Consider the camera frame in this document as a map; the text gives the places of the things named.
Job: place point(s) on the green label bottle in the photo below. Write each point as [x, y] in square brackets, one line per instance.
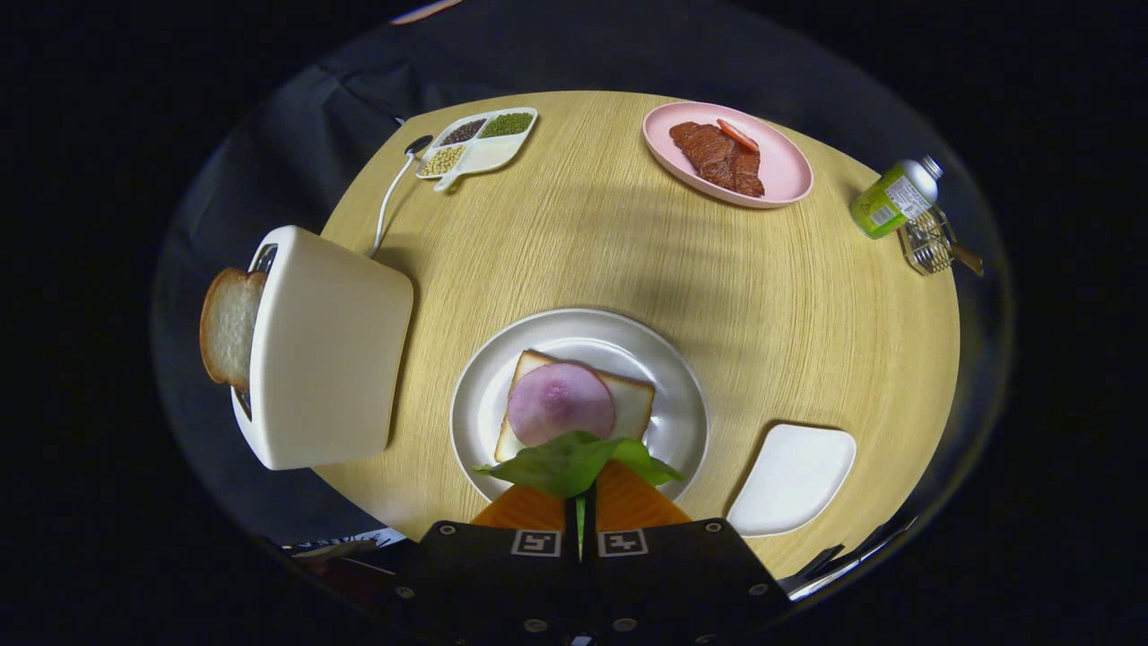
[888, 202]

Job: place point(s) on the toasted bread slice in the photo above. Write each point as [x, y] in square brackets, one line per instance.
[229, 327]

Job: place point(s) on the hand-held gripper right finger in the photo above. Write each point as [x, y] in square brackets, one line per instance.
[682, 583]

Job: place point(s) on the white divided dish with beans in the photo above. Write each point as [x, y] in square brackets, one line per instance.
[489, 152]

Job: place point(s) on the white bread slice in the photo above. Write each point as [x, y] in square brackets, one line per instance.
[633, 404]

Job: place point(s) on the green lettuce leaf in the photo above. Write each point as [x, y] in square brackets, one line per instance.
[565, 462]

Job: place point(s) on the red sausage slice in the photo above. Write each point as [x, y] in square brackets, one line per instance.
[737, 135]

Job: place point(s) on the pink plate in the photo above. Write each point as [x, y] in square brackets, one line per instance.
[780, 161]

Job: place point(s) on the brown meat slices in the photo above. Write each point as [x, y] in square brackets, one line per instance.
[717, 157]

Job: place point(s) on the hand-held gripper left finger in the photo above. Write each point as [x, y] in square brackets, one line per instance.
[502, 583]

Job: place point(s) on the white toaster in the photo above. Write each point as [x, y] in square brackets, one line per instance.
[332, 350]

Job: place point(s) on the round pink ham slice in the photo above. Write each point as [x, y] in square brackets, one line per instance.
[560, 402]

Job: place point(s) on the small white square dish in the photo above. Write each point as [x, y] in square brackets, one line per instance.
[794, 480]

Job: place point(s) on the round white plate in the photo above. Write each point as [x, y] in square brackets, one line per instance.
[668, 386]

